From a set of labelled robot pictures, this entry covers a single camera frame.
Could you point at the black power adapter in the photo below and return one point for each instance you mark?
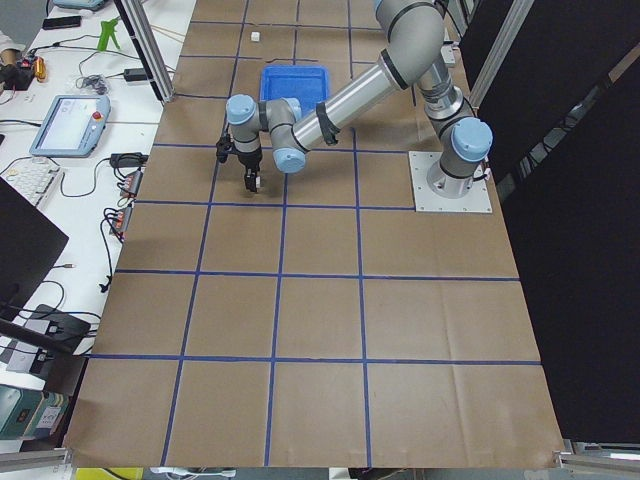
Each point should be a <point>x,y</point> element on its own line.
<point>134,75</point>

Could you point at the green handled reacher grabber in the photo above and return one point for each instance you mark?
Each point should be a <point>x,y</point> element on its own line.
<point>108,35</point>

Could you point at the blue plastic tray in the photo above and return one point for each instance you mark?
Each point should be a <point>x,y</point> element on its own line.
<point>309,84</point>

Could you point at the black monitor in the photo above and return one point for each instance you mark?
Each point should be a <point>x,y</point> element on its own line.
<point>30,246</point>

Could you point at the black usb hub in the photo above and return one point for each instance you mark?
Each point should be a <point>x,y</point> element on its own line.
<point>129,186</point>

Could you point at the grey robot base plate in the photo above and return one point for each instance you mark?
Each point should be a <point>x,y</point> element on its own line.
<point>436,192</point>

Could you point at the white keyboard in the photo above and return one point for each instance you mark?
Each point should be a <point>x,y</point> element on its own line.
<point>35,178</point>

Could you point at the black smartphone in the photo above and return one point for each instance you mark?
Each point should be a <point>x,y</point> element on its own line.
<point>65,22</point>

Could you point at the aluminium frame post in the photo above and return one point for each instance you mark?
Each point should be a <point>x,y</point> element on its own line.
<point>140,32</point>

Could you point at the blue teach pendant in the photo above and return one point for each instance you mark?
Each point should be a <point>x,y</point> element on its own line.
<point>72,127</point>

